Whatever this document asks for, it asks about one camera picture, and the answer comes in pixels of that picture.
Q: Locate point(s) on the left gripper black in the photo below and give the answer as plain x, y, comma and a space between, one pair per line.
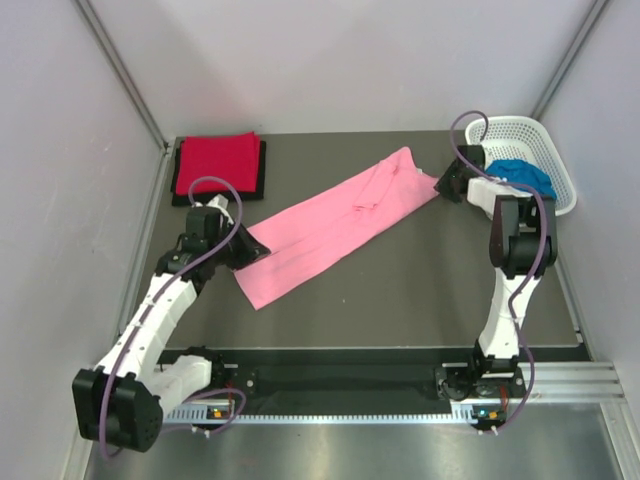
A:
251, 249

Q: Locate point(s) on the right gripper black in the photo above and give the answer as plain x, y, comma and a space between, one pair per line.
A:
443, 185

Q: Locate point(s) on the pink t shirt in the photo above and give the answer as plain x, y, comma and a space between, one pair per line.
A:
308, 238

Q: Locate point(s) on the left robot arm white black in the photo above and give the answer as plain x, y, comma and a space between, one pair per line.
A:
124, 400

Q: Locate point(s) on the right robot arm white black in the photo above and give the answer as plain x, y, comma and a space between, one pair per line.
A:
522, 246

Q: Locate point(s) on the blue t shirt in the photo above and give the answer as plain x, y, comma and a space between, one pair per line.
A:
522, 172

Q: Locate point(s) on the folded black t shirt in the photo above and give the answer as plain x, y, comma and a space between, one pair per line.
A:
262, 170

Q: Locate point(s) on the white plastic basket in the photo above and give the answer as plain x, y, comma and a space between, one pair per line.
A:
523, 138

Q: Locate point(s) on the folded red t shirt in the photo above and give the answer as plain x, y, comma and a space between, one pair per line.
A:
215, 160

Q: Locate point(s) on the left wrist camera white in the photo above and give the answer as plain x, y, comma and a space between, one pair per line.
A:
217, 202

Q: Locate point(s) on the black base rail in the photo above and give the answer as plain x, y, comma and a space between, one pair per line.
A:
339, 381

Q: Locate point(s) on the grey slotted cable duct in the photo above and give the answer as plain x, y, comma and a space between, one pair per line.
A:
216, 414

